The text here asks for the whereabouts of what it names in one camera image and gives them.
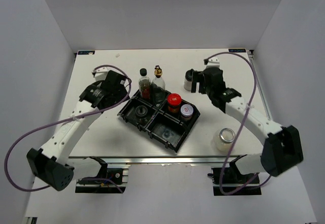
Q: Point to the black four-compartment tray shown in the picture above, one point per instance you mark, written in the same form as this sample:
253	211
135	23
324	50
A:
161	125

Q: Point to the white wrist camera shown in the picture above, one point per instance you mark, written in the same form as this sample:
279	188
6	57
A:
212	62
100	73

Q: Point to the white shaker black cap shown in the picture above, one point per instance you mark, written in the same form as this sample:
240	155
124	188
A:
188	80

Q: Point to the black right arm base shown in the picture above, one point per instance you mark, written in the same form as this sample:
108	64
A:
231	179

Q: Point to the black-cap pepper grinder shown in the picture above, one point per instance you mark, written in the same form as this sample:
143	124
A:
141	112

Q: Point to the blue left table sticker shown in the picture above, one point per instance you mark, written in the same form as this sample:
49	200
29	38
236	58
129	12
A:
86	52

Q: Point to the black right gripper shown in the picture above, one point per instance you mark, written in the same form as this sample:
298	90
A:
198	76

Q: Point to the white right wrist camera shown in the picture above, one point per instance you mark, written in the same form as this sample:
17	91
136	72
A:
212	62

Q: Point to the grey-lid spice jar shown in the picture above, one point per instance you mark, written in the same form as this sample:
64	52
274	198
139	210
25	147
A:
186	112

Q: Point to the aluminium right table rail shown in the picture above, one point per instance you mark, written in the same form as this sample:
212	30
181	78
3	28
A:
260	89

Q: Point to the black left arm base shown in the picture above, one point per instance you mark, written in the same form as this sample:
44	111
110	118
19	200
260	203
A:
112	180

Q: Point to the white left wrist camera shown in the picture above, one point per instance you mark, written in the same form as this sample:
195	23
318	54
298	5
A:
100	73

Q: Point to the aluminium table rail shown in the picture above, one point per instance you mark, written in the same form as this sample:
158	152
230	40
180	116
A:
164	160
260	89

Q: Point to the red-label black-cap bottle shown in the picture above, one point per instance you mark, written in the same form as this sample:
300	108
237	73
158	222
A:
144	85

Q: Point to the round clear glass jar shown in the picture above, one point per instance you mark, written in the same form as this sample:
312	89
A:
223	139

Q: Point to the blue right table sticker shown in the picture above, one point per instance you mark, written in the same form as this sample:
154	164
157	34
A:
239	50

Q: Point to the clear glass oil bottle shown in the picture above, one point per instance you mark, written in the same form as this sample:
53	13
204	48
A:
158	86

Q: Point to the aluminium front table rail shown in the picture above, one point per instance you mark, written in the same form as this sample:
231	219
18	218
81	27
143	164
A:
164	160

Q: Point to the blue table sticker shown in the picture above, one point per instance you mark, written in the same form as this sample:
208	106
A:
86	52
239	50

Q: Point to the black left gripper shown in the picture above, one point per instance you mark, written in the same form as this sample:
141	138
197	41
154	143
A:
122	94

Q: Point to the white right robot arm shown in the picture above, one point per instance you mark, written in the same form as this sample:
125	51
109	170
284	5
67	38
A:
282	147

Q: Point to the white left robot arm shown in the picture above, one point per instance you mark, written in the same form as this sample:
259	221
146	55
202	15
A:
51	162

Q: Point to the red-lid sauce jar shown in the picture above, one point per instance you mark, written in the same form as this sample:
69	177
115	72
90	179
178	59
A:
174	101

